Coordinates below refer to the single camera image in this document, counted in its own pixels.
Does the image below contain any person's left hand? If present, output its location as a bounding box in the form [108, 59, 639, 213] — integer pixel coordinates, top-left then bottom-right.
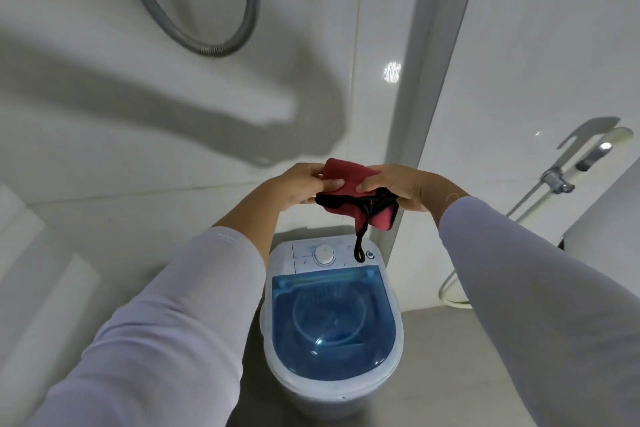
[270, 163, 345, 212]

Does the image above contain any person's right hand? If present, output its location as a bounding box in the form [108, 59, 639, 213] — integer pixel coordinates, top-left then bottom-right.
[355, 164, 435, 212]

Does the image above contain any red and black cloth pouch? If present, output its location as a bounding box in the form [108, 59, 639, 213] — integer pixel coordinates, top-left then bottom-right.
[315, 158, 400, 263]

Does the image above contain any person's left forearm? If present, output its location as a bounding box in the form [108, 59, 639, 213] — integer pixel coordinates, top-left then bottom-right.
[25, 180, 291, 427]

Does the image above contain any person's right forearm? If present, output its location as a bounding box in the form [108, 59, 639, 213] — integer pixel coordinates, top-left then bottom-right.
[419, 172, 640, 427]

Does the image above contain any blue transparent washer lid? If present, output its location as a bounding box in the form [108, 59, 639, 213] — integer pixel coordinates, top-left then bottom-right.
[271, 265, 398, 382]

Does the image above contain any white mini washing machine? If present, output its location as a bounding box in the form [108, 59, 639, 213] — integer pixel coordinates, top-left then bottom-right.
[259, 236, 404, 421]

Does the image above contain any chrome bidet sprayer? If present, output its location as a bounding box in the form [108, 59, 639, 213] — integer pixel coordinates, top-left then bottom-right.
[541, 127, 635, 194]

